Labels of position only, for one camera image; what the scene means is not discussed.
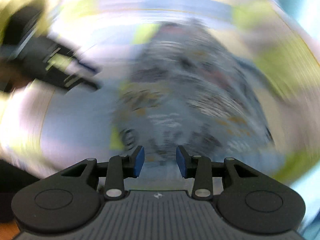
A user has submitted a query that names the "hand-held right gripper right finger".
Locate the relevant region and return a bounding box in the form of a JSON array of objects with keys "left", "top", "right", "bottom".
[{"left": 176, "top": 145, "right": 261, "bottom": 200}]

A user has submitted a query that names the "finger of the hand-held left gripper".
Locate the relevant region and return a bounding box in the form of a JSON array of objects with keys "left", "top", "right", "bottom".
[
  {"left": 53, "top": 41, "right": 101, "bottom": 75},
  {"left": 47, "top": 64, "right": 101, "bottom": 95}
]

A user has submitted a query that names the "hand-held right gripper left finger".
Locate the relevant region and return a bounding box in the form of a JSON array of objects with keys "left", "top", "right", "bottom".
[{"left": 60, "top": 145, "right": 146, "bottom": 200}]

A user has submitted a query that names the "blue animal print garment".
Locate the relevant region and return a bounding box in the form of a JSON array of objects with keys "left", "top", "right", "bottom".
[{"left": 110, "top": 21, "right": 275, "bottom": 170}]

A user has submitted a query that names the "plaid blue green blanket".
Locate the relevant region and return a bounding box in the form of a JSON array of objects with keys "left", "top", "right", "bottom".
[{"left": 0, "top": 0, "right": 320, "bottom": 230}]

